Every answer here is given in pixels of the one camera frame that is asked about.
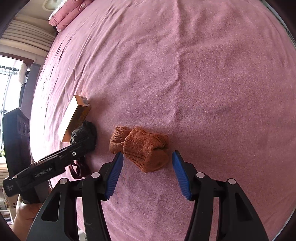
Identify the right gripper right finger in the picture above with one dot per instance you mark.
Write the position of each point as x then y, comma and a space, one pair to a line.
238, 220

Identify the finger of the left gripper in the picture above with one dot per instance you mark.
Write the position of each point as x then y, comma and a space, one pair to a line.
67, 155

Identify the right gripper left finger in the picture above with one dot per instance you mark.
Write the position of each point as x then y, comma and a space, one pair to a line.
57, 218

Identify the black sock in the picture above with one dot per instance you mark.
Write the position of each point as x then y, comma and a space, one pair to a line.
79, 168

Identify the left hand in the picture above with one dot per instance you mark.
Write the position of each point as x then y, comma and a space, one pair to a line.
25, 215

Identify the gold cardboard box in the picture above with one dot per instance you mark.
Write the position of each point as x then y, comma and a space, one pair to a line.
74, 116

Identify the orange sock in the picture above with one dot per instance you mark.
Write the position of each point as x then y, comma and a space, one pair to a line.
148, 151

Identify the beige curtain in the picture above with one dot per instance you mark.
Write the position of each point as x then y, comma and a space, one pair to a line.
29, 34

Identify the pink bed sheet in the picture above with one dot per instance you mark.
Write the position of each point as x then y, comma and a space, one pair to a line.
216, 77

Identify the folded pink quilt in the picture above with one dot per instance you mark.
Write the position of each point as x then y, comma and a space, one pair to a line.
66, 12

